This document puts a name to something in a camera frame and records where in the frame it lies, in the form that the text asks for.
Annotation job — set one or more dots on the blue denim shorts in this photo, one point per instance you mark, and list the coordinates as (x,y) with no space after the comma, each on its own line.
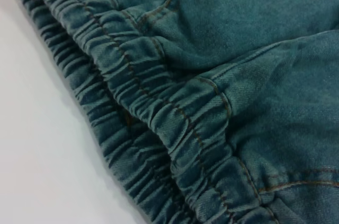
(212,89)

